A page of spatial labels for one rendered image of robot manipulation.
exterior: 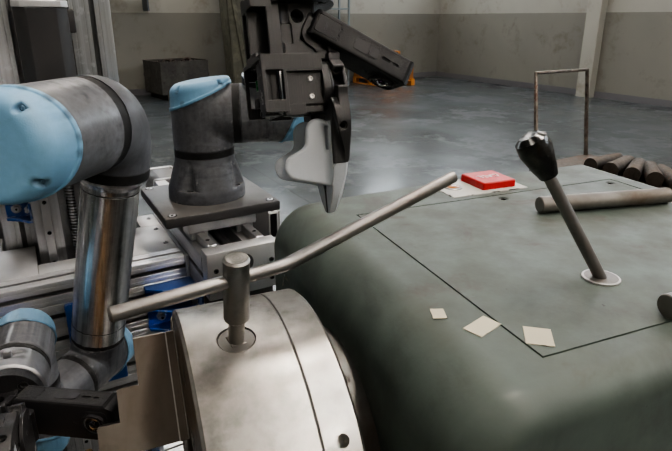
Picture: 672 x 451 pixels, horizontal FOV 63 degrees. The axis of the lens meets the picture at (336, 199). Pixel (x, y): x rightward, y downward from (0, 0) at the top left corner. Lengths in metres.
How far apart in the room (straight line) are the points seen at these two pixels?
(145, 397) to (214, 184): 0.56
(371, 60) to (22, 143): 0.34
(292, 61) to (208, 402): 0.30
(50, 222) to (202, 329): 0.67
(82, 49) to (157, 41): 10.97
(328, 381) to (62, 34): 0.81
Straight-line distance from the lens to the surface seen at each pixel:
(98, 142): 0.65
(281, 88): 0.50
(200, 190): 1.07
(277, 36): 0.53
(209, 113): 1.05
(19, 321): 0.82
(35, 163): 0.60
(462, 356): 0.45
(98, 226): 0.79
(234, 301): 0.46
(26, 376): 0.72
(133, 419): 0.59
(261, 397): 0.47
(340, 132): 0.50
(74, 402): 0.66
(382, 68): 0.55
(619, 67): 11.93
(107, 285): 0.83
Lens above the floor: 1.50
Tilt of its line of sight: 18 degrees down
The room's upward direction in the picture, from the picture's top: straight up
